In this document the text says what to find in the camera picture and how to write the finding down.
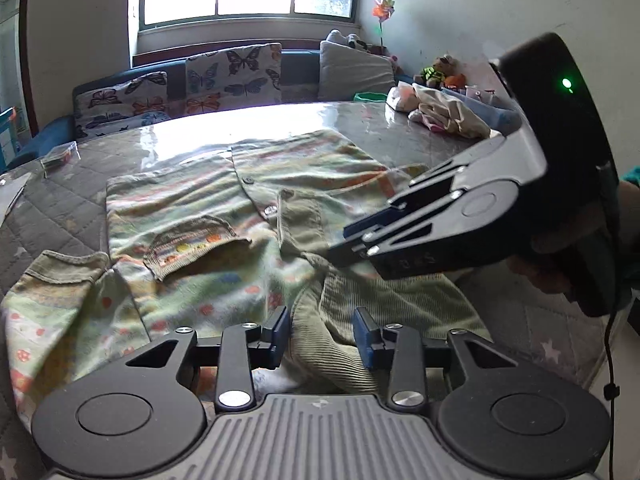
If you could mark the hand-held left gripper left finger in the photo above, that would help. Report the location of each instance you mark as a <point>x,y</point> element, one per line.
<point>278,336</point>

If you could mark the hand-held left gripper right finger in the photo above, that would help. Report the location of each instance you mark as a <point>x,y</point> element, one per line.
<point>363,340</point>

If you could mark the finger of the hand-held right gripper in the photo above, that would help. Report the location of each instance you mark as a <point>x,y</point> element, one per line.
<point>353,252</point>
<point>371,224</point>

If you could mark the person's right hand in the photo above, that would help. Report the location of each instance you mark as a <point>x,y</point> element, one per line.
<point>560,240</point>

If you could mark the light blue cloth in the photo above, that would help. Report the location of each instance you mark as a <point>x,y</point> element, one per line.
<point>496,111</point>

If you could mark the cream crumpled cloth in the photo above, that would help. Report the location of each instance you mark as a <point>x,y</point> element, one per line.
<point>452,110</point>

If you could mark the brown plush toy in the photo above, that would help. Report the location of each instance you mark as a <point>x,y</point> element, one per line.
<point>440,72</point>

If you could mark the green bowl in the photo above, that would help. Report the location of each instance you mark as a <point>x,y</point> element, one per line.
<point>370,95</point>

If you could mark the pink white crumpled cloth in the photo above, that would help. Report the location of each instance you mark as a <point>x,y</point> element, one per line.
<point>404,98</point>

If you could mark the grey cushion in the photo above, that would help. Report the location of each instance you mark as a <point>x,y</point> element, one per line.
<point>352,72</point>

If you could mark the blue sofa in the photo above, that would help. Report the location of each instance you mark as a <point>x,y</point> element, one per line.
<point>300,72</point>

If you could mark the black white plush toy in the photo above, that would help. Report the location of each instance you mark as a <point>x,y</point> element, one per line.
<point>345,38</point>

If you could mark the colourful pinwheel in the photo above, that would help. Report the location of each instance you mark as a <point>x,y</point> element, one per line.
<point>384,12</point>

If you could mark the tall butterfly print cushion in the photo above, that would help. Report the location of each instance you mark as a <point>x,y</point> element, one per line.
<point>235,77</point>

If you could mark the grey quilted table cover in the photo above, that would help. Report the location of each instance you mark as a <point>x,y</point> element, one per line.
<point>65,210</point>

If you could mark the wide butterfly print cushion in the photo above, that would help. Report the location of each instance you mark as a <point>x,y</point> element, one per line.
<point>125,105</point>

